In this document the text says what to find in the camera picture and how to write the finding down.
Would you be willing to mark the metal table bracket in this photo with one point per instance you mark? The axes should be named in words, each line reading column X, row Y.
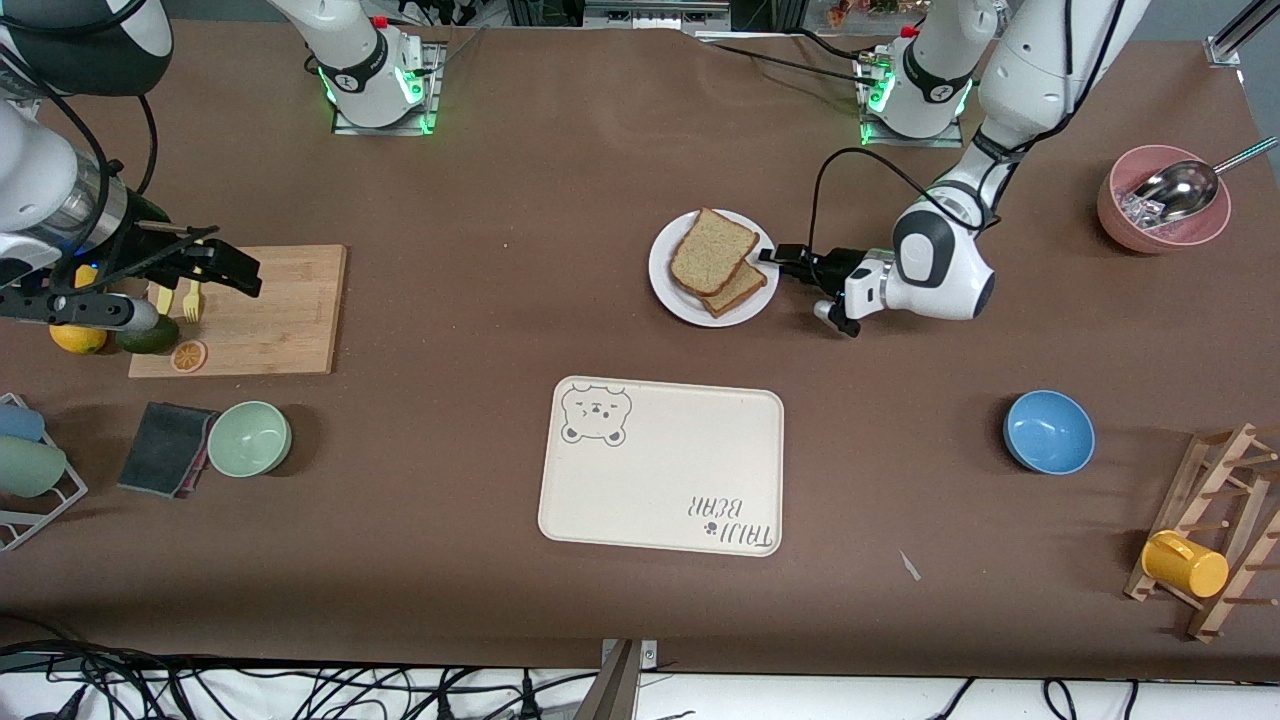
column 622, row 685

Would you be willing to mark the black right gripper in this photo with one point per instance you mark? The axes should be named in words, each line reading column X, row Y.
column 140, row 248

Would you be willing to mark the small white scrap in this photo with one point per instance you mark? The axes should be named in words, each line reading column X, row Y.
column 909, row 565

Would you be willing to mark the blue bowl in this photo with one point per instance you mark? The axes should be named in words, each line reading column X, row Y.
column 1049, row 432

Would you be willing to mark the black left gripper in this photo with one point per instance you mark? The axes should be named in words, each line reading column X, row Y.
column 833, row 267

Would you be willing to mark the light blue cup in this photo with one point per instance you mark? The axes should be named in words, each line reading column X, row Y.
column 20, row 421

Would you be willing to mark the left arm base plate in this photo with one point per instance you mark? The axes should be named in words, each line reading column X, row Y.
column 915, row 142

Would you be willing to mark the wooden mug rack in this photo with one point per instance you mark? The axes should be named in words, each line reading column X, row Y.
column 1200, row 470

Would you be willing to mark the brown bread slice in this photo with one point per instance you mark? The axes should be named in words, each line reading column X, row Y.
column 712, row 252
column 745, row 290

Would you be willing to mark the cream bear tray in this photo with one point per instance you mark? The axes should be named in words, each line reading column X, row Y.
column 660, row 470

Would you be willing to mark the wooden cutting board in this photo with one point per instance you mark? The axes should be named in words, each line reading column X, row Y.
column 290, row 320

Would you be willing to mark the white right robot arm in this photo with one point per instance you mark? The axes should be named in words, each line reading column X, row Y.
column 40, row 180

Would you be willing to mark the pink bowl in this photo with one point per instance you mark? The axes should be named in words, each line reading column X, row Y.
column 1125, row 235

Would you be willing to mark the pale green cup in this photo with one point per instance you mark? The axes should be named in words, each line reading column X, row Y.
column 30, row 467

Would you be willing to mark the dark grey cloth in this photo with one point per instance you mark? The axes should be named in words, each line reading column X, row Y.
column 165, row 450

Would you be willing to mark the aluminium frame profile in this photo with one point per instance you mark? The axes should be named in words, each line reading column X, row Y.
column 1235, row 35

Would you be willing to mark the green avocado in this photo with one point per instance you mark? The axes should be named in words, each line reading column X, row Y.
column 150, row 338

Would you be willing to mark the yellow plastic knife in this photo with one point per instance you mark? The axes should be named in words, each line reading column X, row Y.
column 164, row 300

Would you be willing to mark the light green bowl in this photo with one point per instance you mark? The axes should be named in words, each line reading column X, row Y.
column 249, row 439

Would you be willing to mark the yellow lemon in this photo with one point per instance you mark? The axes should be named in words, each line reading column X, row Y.
column 78, row 340
column 87, row 275

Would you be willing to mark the yellow mug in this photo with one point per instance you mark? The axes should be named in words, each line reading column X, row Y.
column 1185, row 566

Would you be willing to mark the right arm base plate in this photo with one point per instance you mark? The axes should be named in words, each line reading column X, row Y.
column 435, row 90

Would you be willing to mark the white round plate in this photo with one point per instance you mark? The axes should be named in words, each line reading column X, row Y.
column 665, row 290

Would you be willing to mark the orange slice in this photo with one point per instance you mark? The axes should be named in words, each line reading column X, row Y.
column 188, row 356

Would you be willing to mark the metal scoop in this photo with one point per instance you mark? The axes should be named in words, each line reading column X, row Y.
column 1180, row 190

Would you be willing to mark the yellow plastic fork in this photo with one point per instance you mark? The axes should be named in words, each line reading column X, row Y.
column 193, row 305

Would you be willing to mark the clear ice cubes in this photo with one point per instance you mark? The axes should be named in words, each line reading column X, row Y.
column 1140, row 210

